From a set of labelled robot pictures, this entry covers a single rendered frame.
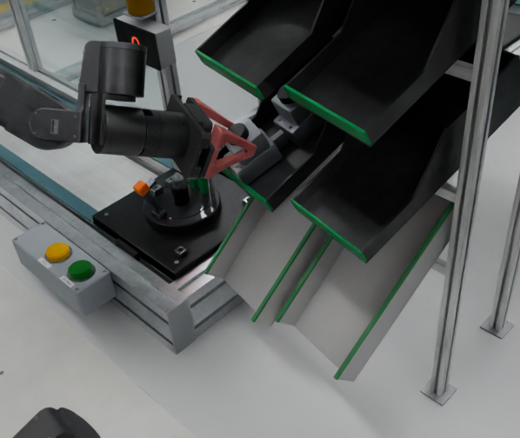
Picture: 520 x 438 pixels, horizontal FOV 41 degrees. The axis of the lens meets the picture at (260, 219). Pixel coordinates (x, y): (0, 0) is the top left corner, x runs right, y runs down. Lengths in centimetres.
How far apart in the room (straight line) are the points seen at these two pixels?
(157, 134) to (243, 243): 31
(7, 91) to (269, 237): 44
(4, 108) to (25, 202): 60
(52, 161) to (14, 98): 78
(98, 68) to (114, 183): 67
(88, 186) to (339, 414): 72
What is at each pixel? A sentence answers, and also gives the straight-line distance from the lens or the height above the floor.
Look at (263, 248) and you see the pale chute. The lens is 104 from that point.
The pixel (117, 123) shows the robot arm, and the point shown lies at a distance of 79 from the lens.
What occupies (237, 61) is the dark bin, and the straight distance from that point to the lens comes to 85.
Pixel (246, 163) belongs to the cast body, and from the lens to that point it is 90.
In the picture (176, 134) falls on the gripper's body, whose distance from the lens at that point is 82.
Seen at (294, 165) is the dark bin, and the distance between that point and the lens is 91.
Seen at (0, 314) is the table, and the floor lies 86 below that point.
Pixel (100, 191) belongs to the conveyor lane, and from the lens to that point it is 145.
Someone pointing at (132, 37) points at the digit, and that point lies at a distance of 132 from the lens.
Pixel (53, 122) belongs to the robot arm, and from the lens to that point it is 79.
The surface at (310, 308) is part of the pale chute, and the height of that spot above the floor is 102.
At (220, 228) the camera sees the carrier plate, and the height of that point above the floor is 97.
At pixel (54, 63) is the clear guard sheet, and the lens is 179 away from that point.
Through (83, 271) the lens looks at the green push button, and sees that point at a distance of 118.
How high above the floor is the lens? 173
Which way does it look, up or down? 39 degrees down
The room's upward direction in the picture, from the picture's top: 5 degrees counter-clockwise
